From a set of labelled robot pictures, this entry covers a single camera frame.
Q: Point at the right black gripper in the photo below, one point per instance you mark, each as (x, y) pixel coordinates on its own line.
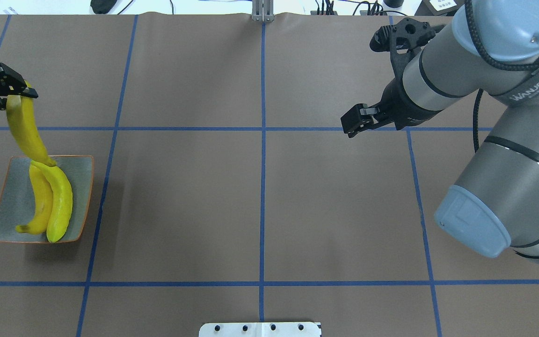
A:
(399, 108)

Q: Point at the yellow banana top basket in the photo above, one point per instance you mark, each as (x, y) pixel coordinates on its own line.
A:
(21, 121)

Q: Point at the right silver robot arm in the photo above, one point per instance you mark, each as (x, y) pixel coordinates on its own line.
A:
(492, 47)

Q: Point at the grey square plate orange rim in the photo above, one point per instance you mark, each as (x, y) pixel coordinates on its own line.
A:
(17, 199)

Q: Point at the black computer mouse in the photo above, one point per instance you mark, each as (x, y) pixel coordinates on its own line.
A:
(102, 6)

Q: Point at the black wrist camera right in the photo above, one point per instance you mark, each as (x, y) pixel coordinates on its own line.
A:
(403, 41)

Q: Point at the aluminium frame post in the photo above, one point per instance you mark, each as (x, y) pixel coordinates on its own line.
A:
(263, 11)

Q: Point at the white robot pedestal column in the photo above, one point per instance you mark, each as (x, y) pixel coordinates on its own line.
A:
(261, 329)

